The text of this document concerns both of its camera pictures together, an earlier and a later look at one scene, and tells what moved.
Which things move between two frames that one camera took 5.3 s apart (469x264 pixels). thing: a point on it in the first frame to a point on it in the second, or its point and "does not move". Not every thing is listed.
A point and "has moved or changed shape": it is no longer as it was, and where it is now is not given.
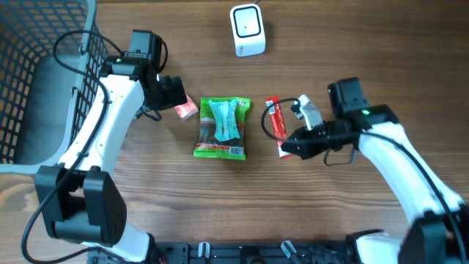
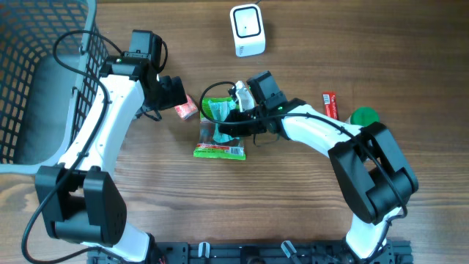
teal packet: x=226 y=124 does not move
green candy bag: x=207 y=146 does not move
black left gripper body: x=175 y=92 does not move
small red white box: x=187 y=109 does not move
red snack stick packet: x=279 y=125 has moved or changed shape
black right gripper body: x=312 y=136 to x=231 y=122
